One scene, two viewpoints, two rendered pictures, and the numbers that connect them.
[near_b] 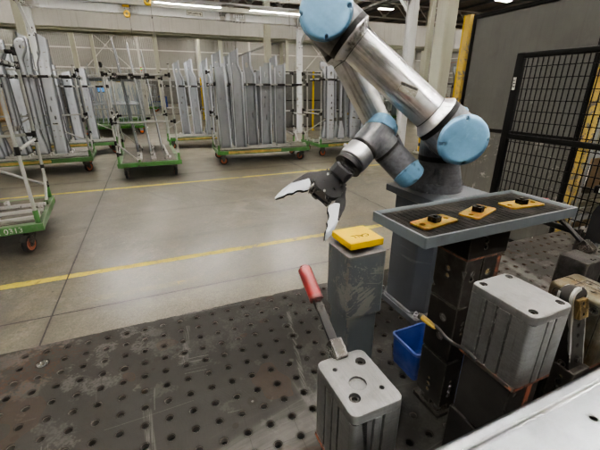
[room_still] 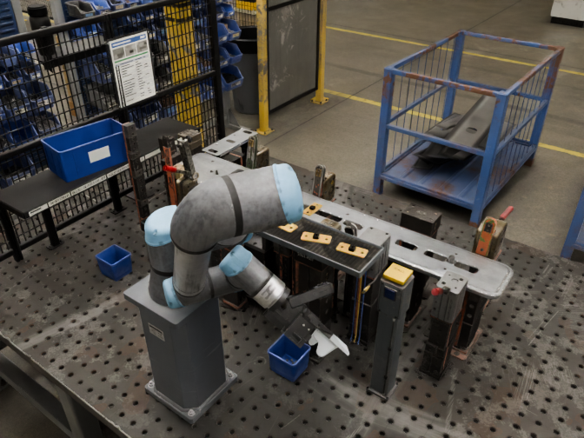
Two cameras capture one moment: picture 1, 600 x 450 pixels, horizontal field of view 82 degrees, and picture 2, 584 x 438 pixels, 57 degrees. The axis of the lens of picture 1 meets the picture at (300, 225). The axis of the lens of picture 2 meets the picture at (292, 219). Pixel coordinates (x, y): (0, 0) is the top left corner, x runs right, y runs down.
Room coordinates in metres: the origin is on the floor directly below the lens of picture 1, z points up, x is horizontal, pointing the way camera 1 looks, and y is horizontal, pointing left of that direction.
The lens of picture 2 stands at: (1.32, 0.72, 2.07)
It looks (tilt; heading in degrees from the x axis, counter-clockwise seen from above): 34 degrees down; 239
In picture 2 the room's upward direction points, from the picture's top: straight up
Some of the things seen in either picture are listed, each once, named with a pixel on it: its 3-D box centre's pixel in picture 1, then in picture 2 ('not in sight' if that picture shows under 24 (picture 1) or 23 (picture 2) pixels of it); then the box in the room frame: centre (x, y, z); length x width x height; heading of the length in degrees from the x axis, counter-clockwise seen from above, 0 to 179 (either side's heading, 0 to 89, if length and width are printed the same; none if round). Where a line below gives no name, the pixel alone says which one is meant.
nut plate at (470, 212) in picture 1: (478, 209); (315, 236); (0.61, -0.33, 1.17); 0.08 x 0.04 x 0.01; 133
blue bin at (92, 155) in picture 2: not in sight; (89, 149); (1.00, -1.39, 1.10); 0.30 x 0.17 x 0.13; 14
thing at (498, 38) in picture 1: (507, 137); not in sight; (2.97, -1.74, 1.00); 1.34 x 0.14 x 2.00; 23
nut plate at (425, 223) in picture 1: (434, 219); (352, 248); (0.56, -0.23, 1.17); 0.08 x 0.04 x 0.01; 122
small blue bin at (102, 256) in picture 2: not in sight; (115, 263); (1.05, -1.08, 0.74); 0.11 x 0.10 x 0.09; 114
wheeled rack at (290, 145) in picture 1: (258, 115); not in sight; (7.52, 0.86, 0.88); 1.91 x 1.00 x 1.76; 110
